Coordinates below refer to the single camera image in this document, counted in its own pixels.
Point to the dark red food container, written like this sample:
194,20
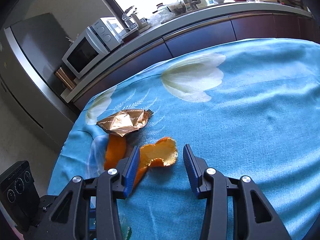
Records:
130,35

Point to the green printed plastic bag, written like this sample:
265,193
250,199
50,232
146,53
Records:
126,230

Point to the white microwave oven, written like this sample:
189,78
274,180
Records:
92,45

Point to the clear plastic bag on counter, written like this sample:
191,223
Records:
160,16

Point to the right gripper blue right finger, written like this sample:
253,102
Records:
253,215

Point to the copper thermos tumbler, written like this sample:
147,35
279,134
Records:
65,79

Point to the blue floral tablecloth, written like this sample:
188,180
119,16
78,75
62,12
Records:
249,107

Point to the long orange peel strip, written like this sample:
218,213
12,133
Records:
116,150

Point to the orange peel piece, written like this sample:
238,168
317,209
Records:
163,153

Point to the gold snack wrapper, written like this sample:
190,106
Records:
125,121

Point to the grey refrigerator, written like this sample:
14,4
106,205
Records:
31,53

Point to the dark lower kitchen cabinets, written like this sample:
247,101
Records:
255,24

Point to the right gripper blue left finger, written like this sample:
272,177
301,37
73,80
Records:
103,193

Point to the glass electric kettle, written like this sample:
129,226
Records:
131,19

